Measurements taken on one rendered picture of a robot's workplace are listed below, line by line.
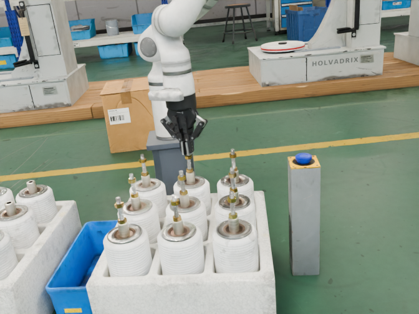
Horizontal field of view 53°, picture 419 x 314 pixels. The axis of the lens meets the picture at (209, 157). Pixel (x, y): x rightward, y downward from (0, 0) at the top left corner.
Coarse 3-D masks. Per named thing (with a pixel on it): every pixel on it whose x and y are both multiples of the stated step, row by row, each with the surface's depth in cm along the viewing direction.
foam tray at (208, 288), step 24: (264, 216) 106; (264, 240) 96; (264, 264) 88; (96, 288) 87; (120, 288) 87; (144, 288) 86; (168, 288) 86; (192, 288) 86; (216, 288) 85; (240, 288) 85; (264, 288) 85; (96, 312) 90; (120, 312) 89; (144, 312) 89; (168, 312) 88; (192, 312) 88; (216, 312) 88; (240, 312) 87; (264, 312) 87
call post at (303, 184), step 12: (288, 168) 106; (312, 168) 99; (288, 180) 107; (300, 180) 101; (312, 180) 100; (288, 192) 109; (300, 192) 102; (312, 192) 102; (300, 204) 103; (312, 204) 103; (300, 216) 104; (312, 216) 104; (300, 228) 106; (312, 228) 105; (300, 240) 107; (312, 240) 107; (300, 252) 108; (312, 252) 108; (300, 264) 110; (312, 264) 110
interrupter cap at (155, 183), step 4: (140, 180) 115; (152, 180) 115; (156, 180) 114; (136, 184) 113; (140, 184) 113; (152, 184) 113; (156, 184) 112; (160, 184) 112; (136, 188) 111; (140, 188) 110; (144, 188) 111; (148, 188) 110; (152, 188) 110; (156, 188) 110
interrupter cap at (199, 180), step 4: (196, 176) 114; (200, 176) 114; (184, 180) 113; (196, 180) 112; (200, 180) 112; (204, 180) 111; (180, 184) 110; (188, 184) 110; (192, 184) 110; (196, 184) 109; (200, 184) 109; (188, 188) 108; (192, 188) 108
